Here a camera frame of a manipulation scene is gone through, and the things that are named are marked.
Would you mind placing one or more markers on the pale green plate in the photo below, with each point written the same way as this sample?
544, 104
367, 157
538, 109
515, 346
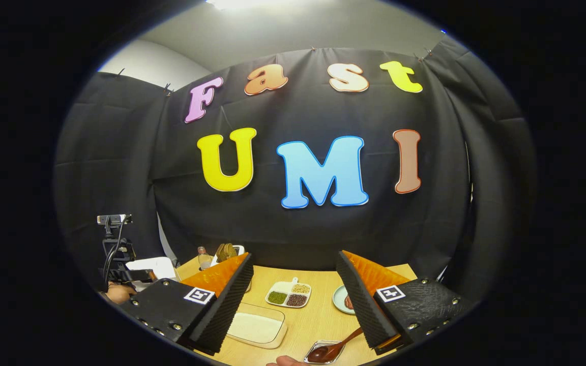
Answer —
339, 300

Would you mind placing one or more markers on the clear plastic bottle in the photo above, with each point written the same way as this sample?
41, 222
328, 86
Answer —
204, 259

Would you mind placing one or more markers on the clear glass dish of rice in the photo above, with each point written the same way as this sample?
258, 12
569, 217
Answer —
255, 328

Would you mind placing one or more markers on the large ceiling light panel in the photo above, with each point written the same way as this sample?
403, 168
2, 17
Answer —
244, 4

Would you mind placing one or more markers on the black backdrop cloth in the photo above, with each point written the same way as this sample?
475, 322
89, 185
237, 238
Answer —
181, 218

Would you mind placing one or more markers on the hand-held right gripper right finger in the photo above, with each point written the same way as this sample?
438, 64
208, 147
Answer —
361, 305

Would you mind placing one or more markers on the brown wooden spoon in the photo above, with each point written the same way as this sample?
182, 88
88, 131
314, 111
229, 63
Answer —
333, 348

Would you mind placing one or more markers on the brown toast slice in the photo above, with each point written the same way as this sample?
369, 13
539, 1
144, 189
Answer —
226, 251

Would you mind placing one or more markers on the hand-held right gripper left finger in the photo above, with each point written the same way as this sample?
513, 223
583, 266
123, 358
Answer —
232, 305

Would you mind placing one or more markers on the white rice cooker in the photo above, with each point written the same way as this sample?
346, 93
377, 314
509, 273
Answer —
158, 265

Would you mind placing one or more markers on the white divided bean dish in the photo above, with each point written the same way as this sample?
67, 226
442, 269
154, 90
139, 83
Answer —
288, 294

